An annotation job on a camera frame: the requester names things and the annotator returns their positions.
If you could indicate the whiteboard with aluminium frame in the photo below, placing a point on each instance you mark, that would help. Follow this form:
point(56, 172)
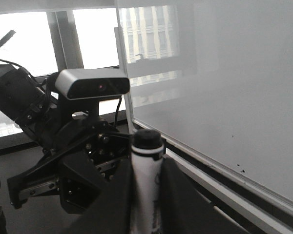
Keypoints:
point(216, 78)

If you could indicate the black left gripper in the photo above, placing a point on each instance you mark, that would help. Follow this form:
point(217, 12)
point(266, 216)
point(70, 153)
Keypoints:
point(81, 153)

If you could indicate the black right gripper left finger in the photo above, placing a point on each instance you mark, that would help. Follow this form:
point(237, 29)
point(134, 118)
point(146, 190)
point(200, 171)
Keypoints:
point(110, 212)

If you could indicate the white metal stand frame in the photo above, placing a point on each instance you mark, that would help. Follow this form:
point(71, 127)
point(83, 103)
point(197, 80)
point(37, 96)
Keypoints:
point(251, 206)

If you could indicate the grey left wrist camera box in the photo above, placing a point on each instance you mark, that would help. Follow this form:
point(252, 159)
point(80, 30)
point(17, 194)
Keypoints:
point(77, 84)

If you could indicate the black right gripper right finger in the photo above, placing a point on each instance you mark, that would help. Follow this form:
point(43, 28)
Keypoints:
point(184, 211)

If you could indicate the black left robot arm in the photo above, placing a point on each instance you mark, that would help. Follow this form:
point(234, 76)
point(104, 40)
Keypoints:
point(22, 98)

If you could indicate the white black whiteboard marker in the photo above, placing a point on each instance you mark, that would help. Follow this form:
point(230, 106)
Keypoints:
point(147, 149)

